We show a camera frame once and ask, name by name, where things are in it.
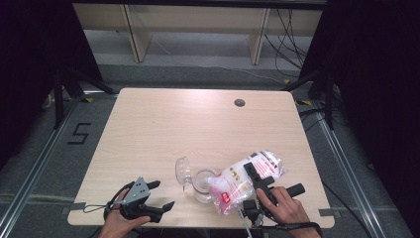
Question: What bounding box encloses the long black floor cable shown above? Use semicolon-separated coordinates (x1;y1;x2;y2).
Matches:
321;180;374;238

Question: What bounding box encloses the clear glass jar hinged lid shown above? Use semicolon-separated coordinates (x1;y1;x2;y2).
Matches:
174;156;219;204

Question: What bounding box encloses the bundle of black cables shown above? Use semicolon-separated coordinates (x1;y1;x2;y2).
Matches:
263;8;311;79

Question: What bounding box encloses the red and white spouted pouch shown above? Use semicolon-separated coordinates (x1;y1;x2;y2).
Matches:
206;150;288;216

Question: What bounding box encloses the light wooden shelf unit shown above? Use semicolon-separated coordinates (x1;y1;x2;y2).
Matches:
71;3;323;65

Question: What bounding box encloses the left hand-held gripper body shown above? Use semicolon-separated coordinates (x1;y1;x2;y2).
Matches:
118;176;165;224

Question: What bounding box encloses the metal floor rail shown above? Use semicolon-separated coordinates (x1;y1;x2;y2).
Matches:
0;94;84;230
312;104;388;238

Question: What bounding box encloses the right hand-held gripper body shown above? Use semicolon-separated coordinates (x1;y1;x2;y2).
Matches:
237;176;307;238

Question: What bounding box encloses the black metal stand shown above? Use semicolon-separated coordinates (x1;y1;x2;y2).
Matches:
281;68;337;131
52;64;116;131

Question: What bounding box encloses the thin grey cord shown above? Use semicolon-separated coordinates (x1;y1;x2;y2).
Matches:
81;203;113;214

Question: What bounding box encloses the person's right hand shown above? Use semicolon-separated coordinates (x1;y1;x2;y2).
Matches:
256;185;314;231

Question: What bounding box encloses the black curtain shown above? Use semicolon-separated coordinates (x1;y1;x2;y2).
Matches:
0;0;104;171
297;0;420;238

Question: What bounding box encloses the person's left hand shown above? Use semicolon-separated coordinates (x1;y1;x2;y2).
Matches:
98;189;152;238

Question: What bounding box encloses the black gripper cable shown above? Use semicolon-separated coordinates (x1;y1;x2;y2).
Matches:
102;180;136;222
274;221;324;238

